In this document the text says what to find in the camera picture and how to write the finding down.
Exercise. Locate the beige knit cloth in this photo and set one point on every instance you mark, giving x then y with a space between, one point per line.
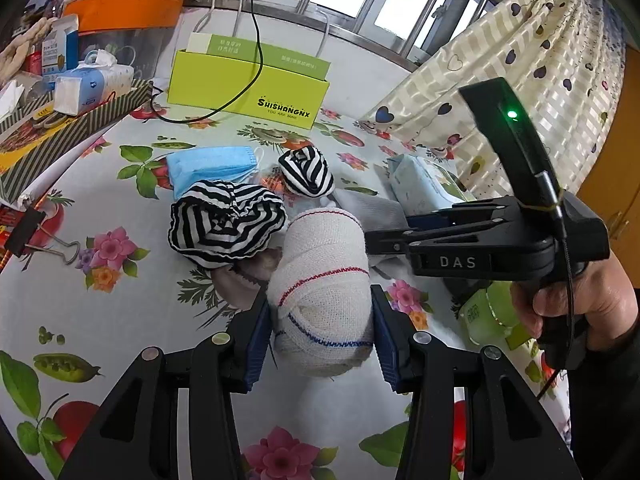
320 300

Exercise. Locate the cream heart-print curtain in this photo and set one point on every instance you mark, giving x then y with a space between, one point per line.
550 35

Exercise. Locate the black binder clip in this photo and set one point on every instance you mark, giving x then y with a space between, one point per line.
25 232

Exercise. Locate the blue face mask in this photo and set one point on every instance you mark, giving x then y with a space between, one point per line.
210 170

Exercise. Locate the floral fruit-print tablecloth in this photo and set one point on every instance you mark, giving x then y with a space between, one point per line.
150 310

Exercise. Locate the green plastic jar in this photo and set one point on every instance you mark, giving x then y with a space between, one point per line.
485 315

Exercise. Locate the white blue tissue pack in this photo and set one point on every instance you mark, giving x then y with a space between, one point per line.
95 85

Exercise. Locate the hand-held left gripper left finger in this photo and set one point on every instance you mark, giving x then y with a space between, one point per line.
257 345

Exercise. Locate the white blue medicine box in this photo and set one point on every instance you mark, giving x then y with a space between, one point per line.
60 50

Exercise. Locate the broad-striped black white sock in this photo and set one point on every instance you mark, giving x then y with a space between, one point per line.
306 170

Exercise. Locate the thin-striped black white cloth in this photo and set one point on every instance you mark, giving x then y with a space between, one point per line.
225 220

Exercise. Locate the grey sock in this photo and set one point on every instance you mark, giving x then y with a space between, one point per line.
235 285

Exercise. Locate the person's right hand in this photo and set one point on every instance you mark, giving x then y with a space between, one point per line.
600 295

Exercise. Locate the window frame with bars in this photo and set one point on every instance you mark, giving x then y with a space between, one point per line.
370 15

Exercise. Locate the orange-rimmed clear bin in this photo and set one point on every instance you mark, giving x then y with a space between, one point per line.
125 12

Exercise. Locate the striped cardboard tray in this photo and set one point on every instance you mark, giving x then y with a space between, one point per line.
75 130

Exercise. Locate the yellow-green cardboard box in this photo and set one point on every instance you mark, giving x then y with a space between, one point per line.
235 95

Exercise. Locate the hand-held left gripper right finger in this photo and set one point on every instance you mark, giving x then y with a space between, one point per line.
385 340

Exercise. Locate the wet wipes pack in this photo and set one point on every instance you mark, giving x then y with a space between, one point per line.
420 180

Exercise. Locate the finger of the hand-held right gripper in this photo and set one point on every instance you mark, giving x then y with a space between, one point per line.
390 242
440 212

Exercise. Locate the person's right forearm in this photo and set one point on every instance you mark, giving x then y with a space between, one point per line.
610 390

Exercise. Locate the wooden wardrobe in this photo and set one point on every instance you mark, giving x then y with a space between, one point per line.
615 185

